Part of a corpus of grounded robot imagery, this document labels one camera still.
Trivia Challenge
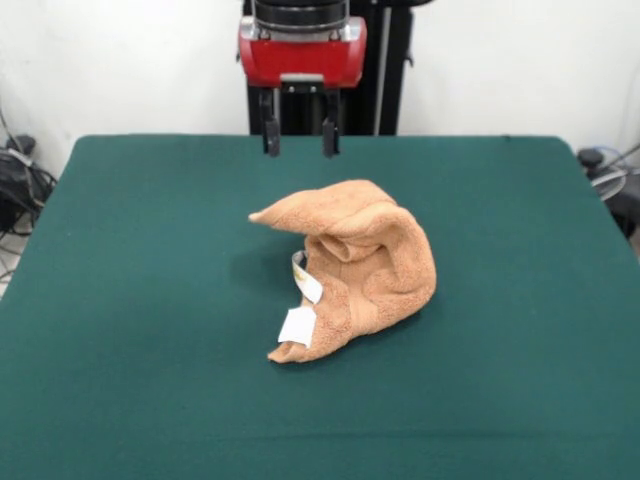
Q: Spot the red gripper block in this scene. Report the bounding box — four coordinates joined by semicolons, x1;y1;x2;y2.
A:
238;16;369;159

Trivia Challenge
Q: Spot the tan terry towel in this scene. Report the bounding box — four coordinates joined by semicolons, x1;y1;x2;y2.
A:
248;180;439;365

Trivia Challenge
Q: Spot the tangle of black cables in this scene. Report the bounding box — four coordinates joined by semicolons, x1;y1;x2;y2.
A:
589;144;640;241
0;149;59;241

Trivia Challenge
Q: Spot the black pedestal caster foot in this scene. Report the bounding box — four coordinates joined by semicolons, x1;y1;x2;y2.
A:
577;148;607;169
5;134;37;154

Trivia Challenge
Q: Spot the dark green table cloth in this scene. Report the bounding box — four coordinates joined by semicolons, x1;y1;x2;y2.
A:
0;133;640;480

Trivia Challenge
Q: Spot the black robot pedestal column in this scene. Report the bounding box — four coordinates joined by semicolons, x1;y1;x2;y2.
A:
235;0;416;136

